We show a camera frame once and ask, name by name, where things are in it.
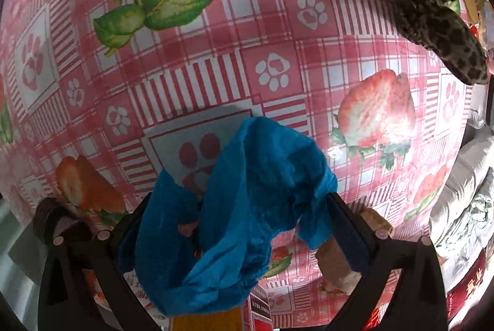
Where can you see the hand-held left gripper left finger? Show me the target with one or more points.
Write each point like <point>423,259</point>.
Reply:
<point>124,255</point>

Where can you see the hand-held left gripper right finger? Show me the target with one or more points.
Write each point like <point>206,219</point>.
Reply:
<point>351,238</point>

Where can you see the purple brown knitted band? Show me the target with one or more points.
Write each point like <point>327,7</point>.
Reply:
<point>54,217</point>

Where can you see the blue cloth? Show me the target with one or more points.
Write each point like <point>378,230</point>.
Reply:
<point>251,192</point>

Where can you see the beige sock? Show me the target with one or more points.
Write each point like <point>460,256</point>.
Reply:
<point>335,271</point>

